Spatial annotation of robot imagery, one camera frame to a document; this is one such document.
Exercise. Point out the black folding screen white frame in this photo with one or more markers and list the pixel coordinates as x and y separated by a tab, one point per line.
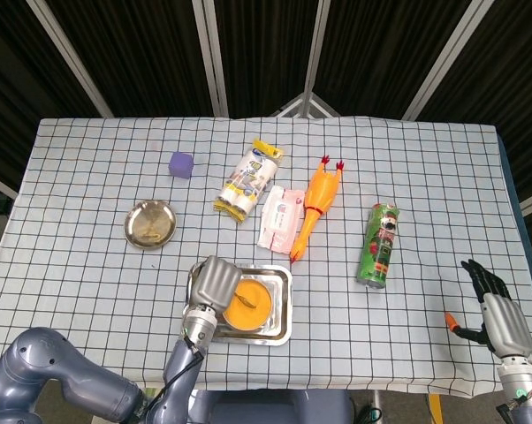
138	44

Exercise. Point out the small steel spoon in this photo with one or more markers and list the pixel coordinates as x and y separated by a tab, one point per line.
249	303

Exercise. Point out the pink wet wipes pack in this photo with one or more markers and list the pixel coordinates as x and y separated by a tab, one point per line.
279	221

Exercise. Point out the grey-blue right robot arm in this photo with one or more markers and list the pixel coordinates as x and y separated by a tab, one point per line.
522	382

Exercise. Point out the bowl of yellow powder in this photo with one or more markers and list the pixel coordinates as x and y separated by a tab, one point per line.
253	318

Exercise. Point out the round steel plate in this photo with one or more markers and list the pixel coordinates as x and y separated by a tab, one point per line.
150	223

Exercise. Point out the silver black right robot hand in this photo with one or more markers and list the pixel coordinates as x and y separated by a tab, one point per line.
506	324

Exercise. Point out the rectangular steel tray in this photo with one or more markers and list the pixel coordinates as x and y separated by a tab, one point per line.
281	309

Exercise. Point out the orange rubber chicken toy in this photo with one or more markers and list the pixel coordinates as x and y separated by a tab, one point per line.
321	190

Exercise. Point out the white black-grid tablecloth table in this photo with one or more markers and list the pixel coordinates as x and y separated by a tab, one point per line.
381	176

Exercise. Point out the white metal screen foot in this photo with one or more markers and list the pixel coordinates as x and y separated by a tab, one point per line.
306	106

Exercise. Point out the dark blue under cloth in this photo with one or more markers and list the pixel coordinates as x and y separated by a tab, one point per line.
511	176

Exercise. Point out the green Pringles can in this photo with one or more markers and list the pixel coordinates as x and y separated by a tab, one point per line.
378	247

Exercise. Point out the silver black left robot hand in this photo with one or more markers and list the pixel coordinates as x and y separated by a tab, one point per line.
215	282

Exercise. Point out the purple foam cube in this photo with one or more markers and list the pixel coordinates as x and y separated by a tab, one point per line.
180	165

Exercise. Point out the yellow white bag roll pack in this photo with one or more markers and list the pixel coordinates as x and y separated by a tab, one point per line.
248	181

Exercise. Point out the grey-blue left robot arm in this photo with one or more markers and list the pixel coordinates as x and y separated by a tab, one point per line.
71	384

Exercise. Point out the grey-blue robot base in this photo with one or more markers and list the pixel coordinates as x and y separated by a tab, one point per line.
270	408

